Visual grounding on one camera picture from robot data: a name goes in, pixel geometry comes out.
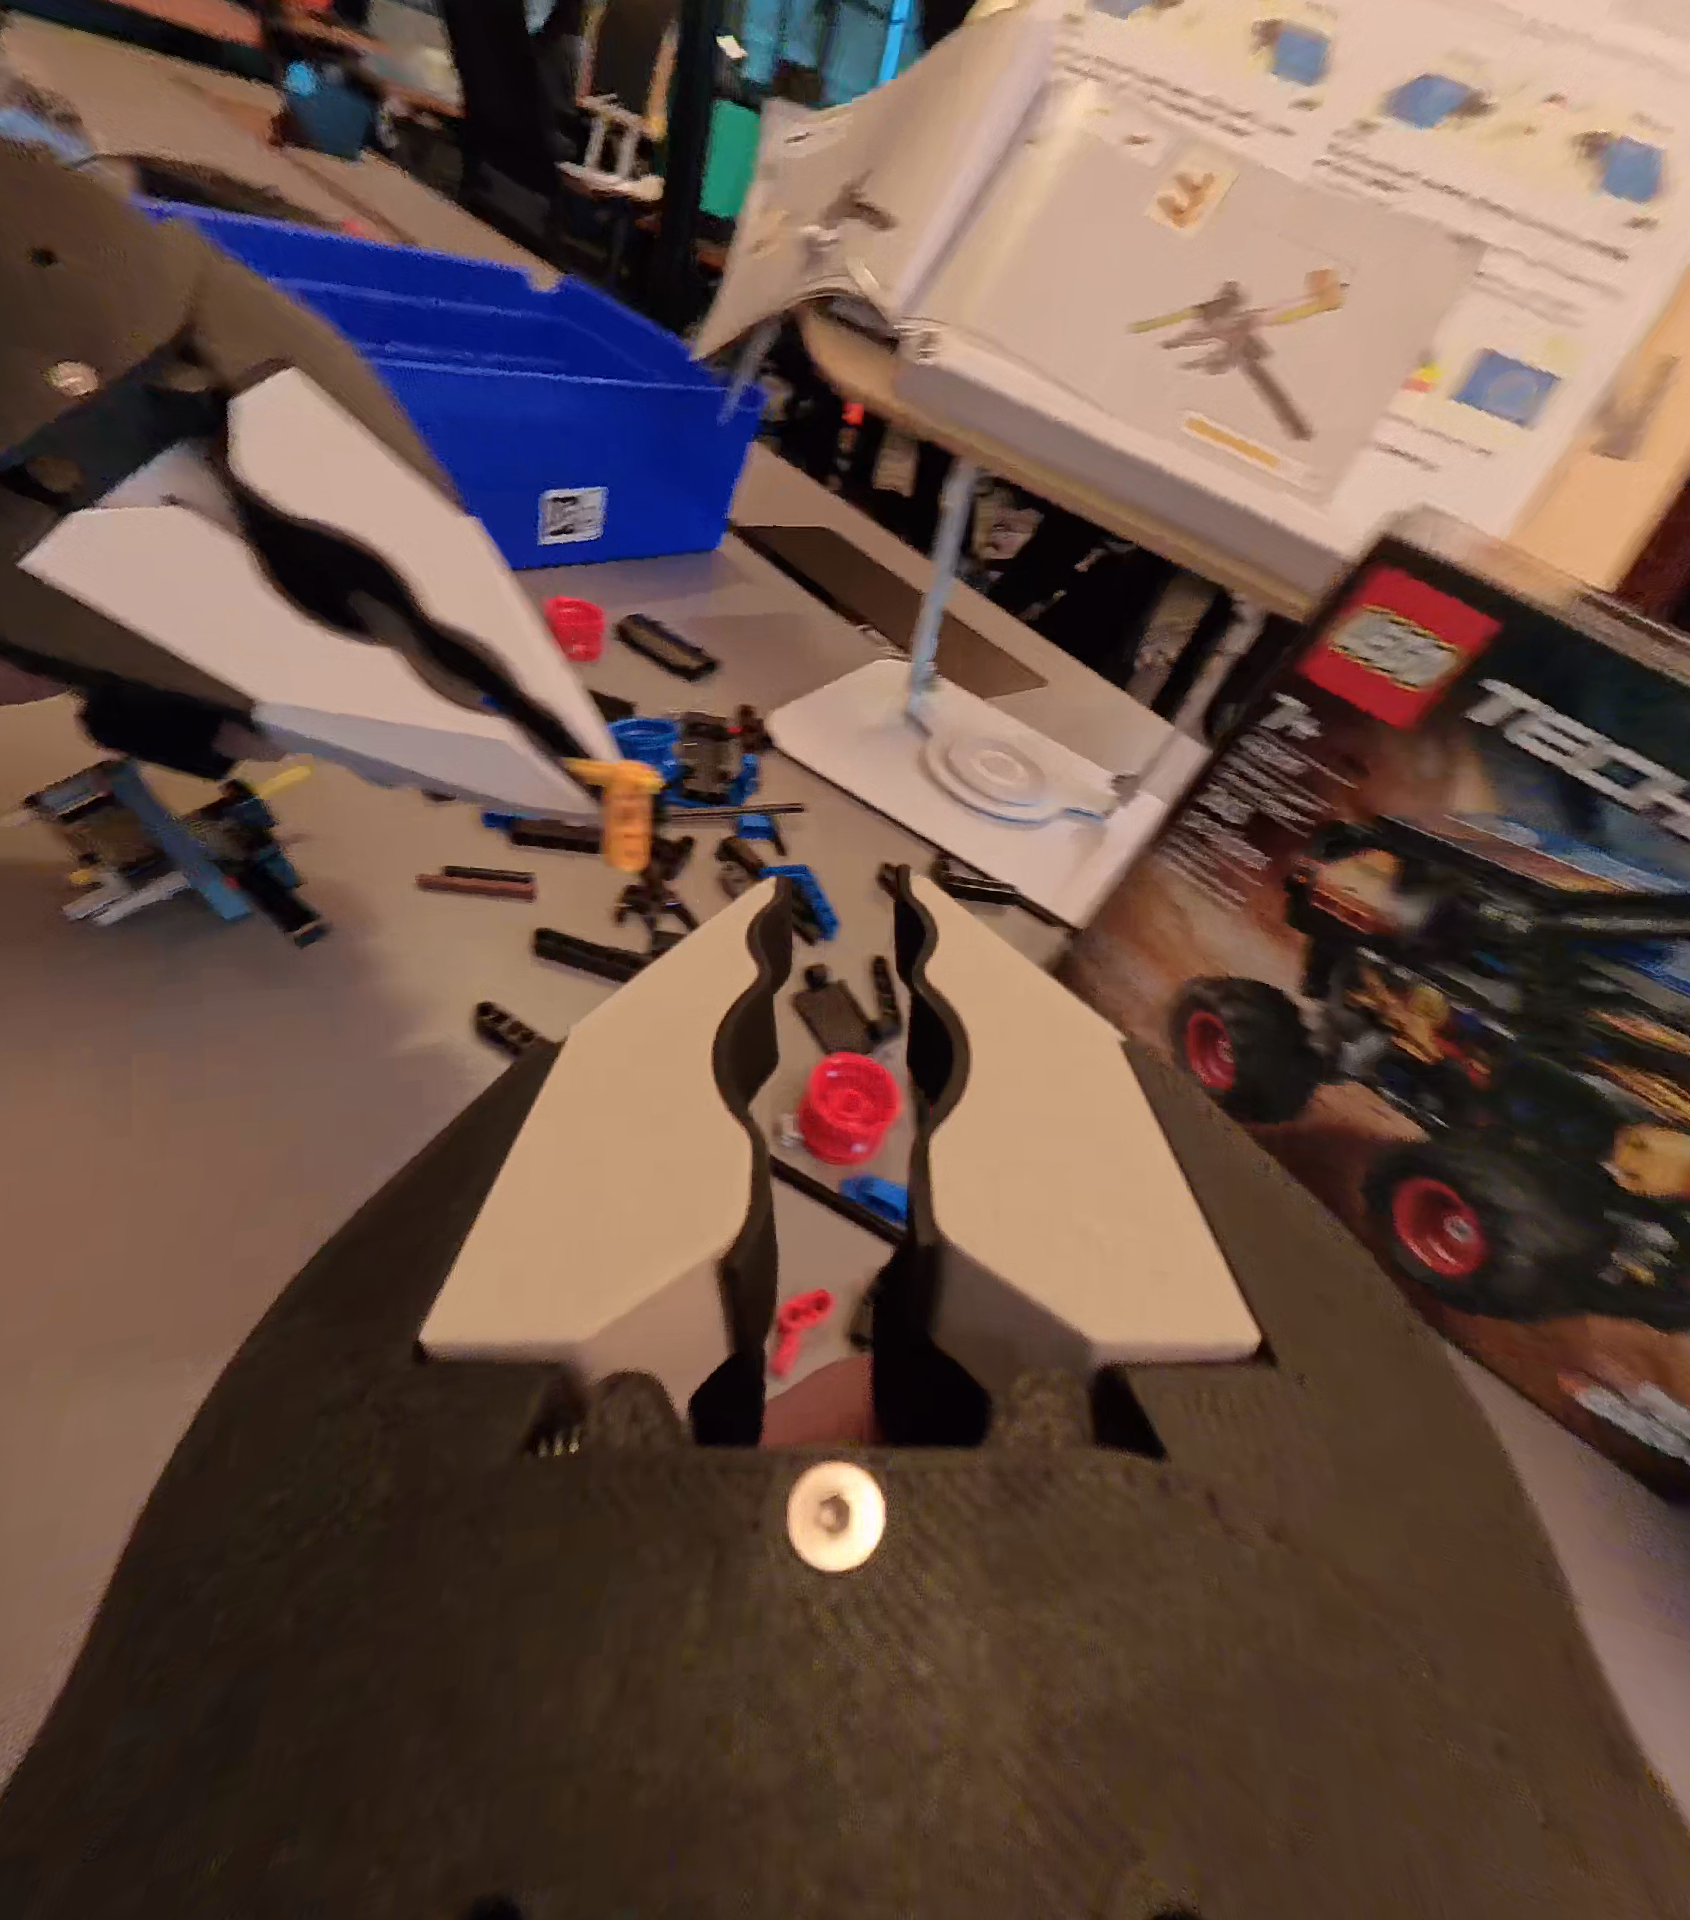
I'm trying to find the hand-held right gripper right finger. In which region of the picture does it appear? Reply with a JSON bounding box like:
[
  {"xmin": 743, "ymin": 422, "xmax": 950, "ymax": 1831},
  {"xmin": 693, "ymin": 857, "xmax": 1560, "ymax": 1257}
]
[{"xmin": 872, "ymin": 865, "xmax": 1268, "ymax": 1445}]

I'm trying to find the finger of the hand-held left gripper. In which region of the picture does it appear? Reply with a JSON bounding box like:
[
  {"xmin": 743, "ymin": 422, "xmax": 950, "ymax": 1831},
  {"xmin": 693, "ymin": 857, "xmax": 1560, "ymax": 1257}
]
[
  {"xmin": 17, "ymin": 450, "xmax": 601, "ymax": 821},
  {"xmin": 206, "ymin": 363, "xmax": 627, "ymax": 767}
]

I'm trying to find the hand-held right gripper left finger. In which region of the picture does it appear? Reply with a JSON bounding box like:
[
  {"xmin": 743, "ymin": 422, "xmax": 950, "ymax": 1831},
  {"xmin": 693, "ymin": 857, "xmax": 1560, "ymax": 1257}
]
[{"xmin": 416, "ymin": 876, "xmax": 802, "ymax": 1445}]

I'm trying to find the black toy brick assembly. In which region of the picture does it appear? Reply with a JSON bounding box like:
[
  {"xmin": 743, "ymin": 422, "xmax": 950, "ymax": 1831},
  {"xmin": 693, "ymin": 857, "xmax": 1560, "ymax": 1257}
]
[{"xmin": 5, "ymin": 755, "xmax": 330, "ymax": 948}]

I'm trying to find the grey desk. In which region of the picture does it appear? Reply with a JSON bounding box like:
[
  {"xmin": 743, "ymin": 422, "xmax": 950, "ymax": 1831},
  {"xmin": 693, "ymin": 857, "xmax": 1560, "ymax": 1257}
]
[{"xmin": 0, "ymin": 524, "xmax": 1690, "ymax": 1907}]

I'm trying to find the blue plastic bin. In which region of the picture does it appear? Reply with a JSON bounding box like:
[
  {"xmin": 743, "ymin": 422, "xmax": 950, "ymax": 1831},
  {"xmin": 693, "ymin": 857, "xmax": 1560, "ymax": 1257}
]
[{"xmin": 146, "ymin": 201, "xmax": 765, "ymax": 572}]

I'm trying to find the red toy connector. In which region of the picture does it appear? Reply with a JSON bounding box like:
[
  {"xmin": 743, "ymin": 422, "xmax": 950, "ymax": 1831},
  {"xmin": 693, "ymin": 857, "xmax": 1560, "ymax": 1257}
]
[{"xmin": 766, "ymin": 1285, "xmax": 836, "ymax": 1379}]

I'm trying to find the medium black toy beam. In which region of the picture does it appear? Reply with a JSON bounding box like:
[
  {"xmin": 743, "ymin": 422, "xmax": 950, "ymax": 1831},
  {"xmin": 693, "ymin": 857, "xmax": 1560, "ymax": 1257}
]
[{"xmin": 533, "ymin": 925, "xmax": 652, "ymax": 983}]

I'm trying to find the black hinged toy panel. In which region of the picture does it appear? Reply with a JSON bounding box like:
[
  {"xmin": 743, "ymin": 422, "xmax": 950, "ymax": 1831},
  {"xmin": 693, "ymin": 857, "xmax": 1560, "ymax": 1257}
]
[{"xmin": 793, "ymin": 965, "xmax": 878, "ymax": 1056}]

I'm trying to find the heap of black toy beams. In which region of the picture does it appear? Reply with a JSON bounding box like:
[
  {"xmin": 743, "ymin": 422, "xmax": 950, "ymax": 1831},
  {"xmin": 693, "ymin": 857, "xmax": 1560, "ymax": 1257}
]
[{"xmin": 484, "ymin": 606, "xmax": 1073, "ymax": 1052}]

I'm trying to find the black cylinder piece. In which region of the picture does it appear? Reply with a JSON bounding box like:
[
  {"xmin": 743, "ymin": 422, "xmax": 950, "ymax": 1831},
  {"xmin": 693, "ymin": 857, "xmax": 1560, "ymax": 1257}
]
[{"xmin": 614, "ymin": 610, "xmax": 723, "ymax": 681}]

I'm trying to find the black and blue gear block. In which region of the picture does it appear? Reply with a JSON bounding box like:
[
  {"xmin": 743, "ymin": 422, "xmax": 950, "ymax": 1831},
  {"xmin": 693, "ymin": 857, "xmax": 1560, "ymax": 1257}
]
[{"xmin": 675, "ymin": 707, "xmax": 772, "ymax": 803}]

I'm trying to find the toy truck set box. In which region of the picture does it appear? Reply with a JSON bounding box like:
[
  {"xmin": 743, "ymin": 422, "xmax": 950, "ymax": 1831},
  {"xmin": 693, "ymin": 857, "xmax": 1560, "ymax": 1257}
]
[{"xmin": 1062, "ymin": 510, "xmax": 1690, "ymax": 1501}]

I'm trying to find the white booklet stand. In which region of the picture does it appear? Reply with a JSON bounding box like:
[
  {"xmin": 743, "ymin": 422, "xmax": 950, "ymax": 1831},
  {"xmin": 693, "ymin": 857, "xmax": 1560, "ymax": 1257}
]
[{"xmin": 724, "ymin": 0, "xmax": 1690, "ymax": 923}]

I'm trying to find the building instruction booklet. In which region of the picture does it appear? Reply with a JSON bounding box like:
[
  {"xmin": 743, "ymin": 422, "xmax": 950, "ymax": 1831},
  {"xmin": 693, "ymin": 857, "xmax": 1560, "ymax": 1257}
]
[{"xmin": 694, "ymin": 0, "xmax": 1690, "ymax": 512}]

